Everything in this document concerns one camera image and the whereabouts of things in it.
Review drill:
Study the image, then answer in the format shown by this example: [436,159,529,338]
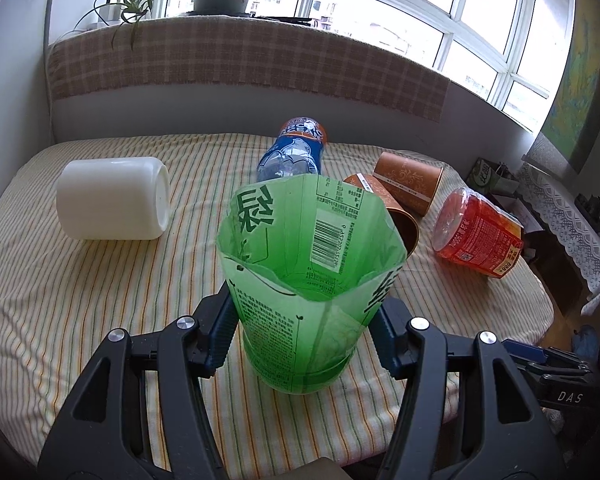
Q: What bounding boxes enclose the brown paper cup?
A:
[344,172,419,255]
[373,152,443,217]

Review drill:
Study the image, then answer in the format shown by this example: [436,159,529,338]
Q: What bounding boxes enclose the black flat item on sill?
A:
[259,16,313,27]

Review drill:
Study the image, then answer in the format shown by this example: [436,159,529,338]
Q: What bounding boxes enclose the white lace cloth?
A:
[517,162,600,296]

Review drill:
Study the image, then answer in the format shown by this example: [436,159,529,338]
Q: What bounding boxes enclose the green cut bottle cup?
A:
[216,174,408,394]

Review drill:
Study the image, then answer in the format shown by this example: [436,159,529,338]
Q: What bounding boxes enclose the white plastic cup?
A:
[56,157,170,240]

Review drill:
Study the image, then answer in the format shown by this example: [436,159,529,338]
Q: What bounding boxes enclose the blue cut bottle cup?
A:
[257,116,327,182]

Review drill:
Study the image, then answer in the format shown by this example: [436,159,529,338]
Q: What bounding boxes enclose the brown paper cup near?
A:
[344,172,419,255]

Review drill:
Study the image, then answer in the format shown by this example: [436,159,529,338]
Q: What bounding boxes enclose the white power charger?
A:
[98,0,122,25]

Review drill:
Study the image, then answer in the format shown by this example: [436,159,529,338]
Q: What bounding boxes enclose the brown plaid cloth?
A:
[47,16,450,122]

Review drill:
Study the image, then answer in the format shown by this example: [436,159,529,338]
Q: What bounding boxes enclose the beige cushion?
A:
[272,457,351,480]

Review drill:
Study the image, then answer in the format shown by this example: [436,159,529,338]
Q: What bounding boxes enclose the green white box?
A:
[466,157,519,195]

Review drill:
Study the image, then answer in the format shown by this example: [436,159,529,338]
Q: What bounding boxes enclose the brown paper cup far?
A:
[373,152,443,217]

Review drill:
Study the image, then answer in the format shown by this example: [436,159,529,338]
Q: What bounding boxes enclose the red orange cut bottle cup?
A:
[431,188,524,278]

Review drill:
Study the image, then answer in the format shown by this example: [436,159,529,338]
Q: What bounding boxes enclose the white window frame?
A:
[144,0,577,134]

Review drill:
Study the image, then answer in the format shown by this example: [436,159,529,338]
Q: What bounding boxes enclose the wall map poster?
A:
[524,0,600,182]

